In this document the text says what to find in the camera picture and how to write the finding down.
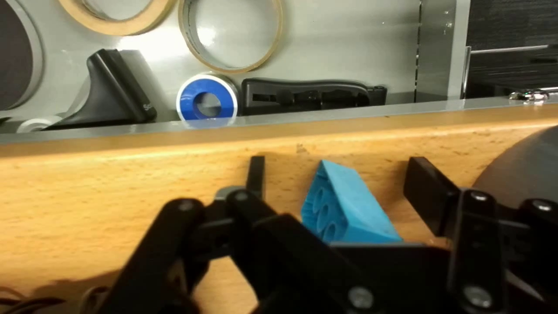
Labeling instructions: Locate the blue and white tape spool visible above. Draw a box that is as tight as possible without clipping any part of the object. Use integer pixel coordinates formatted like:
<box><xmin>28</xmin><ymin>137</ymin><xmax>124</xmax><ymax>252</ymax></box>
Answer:
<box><xmin>175</xmin><ymin>72</ymin><xmax>241</xmax><ymax>128</ymax></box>

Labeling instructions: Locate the clear tape roll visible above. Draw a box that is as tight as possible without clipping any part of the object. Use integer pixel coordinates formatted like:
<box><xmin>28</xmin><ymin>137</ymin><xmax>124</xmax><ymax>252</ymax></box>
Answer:
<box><xmin>176</xmin><ymin>0</ymin><xmax>288</xmax><ymax>76</ymax></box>

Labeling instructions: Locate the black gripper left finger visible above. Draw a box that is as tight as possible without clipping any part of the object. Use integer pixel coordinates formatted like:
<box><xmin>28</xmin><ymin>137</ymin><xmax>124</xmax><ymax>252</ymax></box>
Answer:
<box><xmin>98</xmin><ymin>154</ymin><xmax>375</xmax><ymax>314</ymax></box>

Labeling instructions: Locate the black wedge shaped tool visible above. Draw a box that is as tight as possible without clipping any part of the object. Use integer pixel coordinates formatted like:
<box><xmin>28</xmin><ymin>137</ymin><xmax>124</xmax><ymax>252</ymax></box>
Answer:
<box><xmin>51</xmin><ymin>48</ymin><xmax>159</xmax><ymax>131</ymax></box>

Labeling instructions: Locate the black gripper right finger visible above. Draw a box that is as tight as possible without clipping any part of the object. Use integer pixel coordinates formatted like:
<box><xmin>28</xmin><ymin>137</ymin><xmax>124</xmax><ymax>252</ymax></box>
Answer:
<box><xmin>403</xmin><ymin>156</ymin><xmax>558</xmax><ymax>314</ymax></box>

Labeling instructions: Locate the black tool on shelf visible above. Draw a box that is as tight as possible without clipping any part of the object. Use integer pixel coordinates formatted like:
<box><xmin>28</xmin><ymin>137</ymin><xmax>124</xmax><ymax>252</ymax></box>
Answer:
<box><xmin>239</xmin><ymin>77</ymin><xmax>389</xmax><ymax>117</ymax></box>

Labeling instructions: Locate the tan masking tape roll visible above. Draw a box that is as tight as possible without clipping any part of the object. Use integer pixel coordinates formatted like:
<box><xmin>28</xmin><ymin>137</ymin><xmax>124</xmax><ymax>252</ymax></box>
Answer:
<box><xmin>56</xmin><ymin>0</ymin><xmax>178</xmax><ymax>39</ymax></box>

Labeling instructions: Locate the black tape roll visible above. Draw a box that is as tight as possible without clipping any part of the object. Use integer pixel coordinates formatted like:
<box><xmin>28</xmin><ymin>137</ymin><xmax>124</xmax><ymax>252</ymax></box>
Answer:
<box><xmin>0</xmin><ymin>0</ymin><xmax>46</xmax><ymax>114</ymax></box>

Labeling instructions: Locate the small blue plastic block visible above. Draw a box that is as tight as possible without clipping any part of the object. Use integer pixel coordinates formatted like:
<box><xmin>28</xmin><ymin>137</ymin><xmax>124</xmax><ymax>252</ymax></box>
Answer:
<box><xmin>300</xmin><ymin>159</ymin><xmax>405</xmax><ymax>246</ymax></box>

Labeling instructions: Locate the grey metal tool drawer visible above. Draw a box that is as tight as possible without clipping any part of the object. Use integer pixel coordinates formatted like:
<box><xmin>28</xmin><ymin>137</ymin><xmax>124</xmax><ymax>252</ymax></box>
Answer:
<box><xmin>0</xmin><ymin>0</ymin><xmax>471</xmax><ymax>137</ymax></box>

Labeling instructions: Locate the black drawer cabinet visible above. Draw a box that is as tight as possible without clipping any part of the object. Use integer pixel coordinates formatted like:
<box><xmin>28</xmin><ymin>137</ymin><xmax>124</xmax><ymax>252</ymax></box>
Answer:
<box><xmin>464</xmin><ymin>0</ymin><xmax>558</xmax><ymax>109</ymax></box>

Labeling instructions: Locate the small white tape roll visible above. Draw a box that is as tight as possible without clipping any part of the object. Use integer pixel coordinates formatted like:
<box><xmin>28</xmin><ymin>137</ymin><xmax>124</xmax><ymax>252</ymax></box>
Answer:
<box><xmin>14</xmin><ymin>117</ymin><xmax>56</xmax><ymax>135</ymax></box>

